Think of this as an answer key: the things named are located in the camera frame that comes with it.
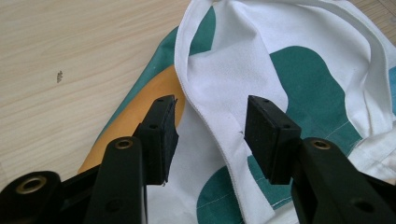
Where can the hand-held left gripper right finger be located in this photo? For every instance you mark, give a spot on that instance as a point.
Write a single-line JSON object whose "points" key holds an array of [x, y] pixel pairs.
{"points": [[274, 146]]}

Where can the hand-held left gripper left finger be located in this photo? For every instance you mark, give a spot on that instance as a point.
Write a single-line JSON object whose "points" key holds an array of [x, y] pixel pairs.
{"points": [[155, 146]]}

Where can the white tote bag green orange print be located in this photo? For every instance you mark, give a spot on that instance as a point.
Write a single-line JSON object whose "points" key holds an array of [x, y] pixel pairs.
{"points": [[224, 74]]}

